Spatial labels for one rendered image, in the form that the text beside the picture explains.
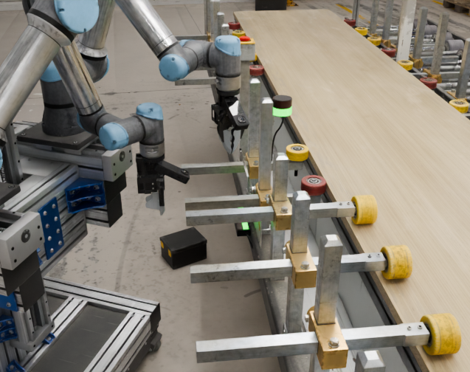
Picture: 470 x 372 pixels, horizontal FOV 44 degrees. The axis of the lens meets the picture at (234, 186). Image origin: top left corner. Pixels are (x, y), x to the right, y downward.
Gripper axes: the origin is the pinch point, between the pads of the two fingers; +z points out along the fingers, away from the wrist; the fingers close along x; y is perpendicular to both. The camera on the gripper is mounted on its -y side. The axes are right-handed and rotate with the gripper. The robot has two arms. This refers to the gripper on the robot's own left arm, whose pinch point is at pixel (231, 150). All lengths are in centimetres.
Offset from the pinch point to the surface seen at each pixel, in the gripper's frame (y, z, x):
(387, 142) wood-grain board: -1, 9, -64
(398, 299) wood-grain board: -72, 9, -7
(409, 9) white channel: 84, -16, -144
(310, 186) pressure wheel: -17.6, 8.8, -18.7
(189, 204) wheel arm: -2.9, 13.8, 16.0
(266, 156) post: -7.8, 0.6, -8.4
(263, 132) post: -7.3, -7.7, -7.1
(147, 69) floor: 411, 99, -106
